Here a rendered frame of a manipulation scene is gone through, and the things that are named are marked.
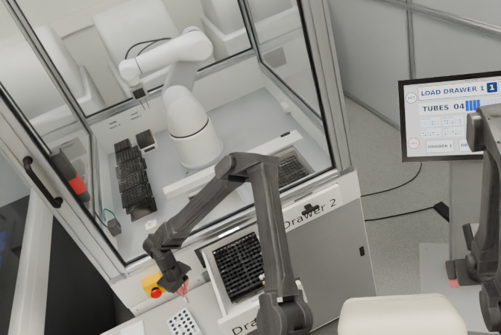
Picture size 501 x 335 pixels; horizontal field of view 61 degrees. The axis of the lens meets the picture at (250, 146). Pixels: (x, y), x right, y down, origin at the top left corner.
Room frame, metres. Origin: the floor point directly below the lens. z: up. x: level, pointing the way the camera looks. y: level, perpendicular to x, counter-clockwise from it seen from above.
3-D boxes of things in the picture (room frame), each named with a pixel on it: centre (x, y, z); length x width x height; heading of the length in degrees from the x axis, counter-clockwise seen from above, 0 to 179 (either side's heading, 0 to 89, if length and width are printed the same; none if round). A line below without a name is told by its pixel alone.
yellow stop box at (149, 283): (1.08, 0.51, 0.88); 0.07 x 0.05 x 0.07; 98
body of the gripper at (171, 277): (0.94, 0.37, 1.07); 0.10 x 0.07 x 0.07; 131
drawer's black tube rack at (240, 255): (1.02, 0.16, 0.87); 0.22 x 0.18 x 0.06; 8
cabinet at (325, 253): (1.62, 0.20, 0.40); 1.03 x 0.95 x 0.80; 98
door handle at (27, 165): (1.06, 0.60, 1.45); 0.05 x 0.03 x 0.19; 8
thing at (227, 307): (1.03, 0.17, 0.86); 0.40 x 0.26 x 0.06; 8
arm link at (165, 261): (0.95, 0.37, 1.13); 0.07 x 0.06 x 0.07; 29
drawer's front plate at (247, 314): (0.83, 0.14, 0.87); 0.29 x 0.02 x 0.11; 98
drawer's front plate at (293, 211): (1.19, -0.13, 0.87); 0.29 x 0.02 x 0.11; 98
